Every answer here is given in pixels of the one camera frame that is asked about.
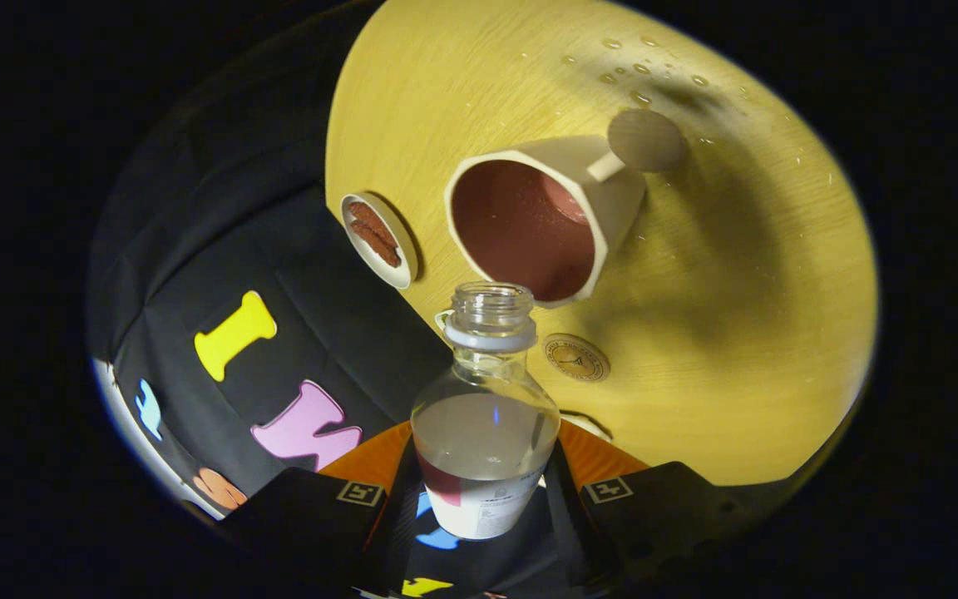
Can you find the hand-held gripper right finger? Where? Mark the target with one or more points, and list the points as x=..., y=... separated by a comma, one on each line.
x=570, y=516

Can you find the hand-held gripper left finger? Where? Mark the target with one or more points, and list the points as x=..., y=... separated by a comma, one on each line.
x=392, y=516

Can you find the clear juice bottle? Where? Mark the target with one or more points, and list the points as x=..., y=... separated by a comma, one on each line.
x=483, y=449

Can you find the round wooden coaster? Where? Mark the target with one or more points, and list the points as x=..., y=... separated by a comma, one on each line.
x=576, y=358

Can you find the cream cup pink inside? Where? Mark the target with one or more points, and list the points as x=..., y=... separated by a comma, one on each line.
x=612, y=200

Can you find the wooden table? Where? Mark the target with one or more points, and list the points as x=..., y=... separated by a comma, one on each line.
x=737, y=333

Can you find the white round plate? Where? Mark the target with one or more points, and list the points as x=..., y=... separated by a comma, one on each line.
x=406, y=249

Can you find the red meat piece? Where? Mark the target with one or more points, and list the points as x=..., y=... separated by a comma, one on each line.
x=377, y=245
x=375, y=223

